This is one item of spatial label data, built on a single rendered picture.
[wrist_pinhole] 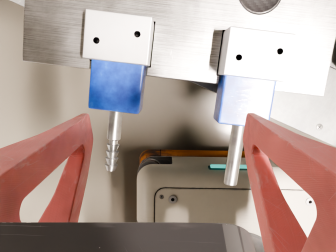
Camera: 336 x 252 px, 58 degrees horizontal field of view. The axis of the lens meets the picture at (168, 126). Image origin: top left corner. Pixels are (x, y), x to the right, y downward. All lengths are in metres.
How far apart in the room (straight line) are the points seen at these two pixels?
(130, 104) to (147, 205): 0.69
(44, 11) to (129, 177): 0.96
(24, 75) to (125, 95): 1.00
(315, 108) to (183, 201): 0.63
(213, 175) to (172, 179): 0.12
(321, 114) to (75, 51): 0.25
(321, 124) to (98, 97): 0.23
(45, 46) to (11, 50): 0.97
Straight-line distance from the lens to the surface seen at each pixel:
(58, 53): 0.28
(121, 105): 0.25
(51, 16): 0.28
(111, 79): 0.25
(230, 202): 0.93
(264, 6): 0.28
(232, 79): 0.25
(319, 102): 0.35
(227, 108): 0.25
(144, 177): 0.90
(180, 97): 1.12
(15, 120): 1.27
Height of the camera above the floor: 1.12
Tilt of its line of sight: 81 degrees down
